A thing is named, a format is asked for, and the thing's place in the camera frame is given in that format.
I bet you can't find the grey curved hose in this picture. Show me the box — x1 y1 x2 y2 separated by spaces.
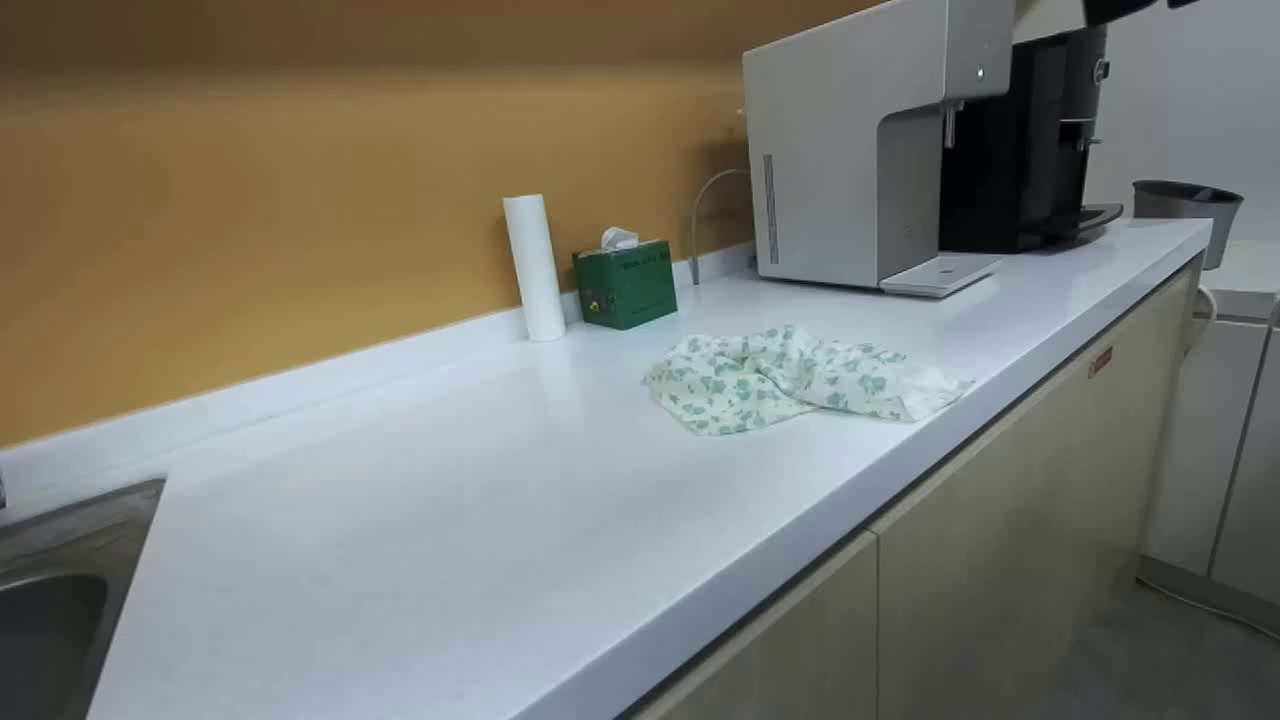
683 164 752 287

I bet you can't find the white paper roll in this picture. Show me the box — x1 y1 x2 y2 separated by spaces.
500 193 567 344

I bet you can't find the green tissue box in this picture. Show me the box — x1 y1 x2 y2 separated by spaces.
573 236 680 333

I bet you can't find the beige cabinet door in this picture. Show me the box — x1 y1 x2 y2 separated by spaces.
874 264 1202 720
624 531 884 720

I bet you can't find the white green floral cloth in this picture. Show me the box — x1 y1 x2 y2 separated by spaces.
642 319 969 442

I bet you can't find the steel sink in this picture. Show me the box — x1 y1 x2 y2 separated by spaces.
0 476 168 720

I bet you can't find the white side cabinet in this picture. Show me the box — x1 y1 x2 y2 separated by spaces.
1141 236 1280 614

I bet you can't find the black coffee machine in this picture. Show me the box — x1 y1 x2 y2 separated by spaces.
936 0 1198 255

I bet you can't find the white grey water dispenser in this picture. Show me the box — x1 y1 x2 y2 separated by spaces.
742 0 1021 303

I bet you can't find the grey trash bin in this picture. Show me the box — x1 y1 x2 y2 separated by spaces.
1129 176 1248 275

